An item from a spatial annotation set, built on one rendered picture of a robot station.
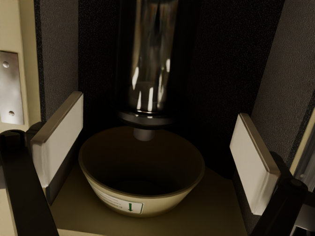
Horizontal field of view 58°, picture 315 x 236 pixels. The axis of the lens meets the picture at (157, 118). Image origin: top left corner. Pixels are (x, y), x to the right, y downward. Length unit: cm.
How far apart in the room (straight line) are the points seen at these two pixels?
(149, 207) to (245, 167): 20
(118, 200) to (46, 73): 16
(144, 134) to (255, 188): 23
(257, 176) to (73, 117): 12
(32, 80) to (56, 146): 15
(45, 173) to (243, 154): 12
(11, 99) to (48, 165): 14
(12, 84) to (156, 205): 21
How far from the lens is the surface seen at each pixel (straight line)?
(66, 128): 18
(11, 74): 29
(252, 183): 17
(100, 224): 38
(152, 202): 35
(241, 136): 20
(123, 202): 35
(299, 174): 32
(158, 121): 32
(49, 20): 31
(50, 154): 16
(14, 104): 30
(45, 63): 31
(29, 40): 30
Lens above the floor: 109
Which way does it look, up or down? 26 degrees up
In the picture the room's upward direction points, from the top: 172 degrees counter-clockwise
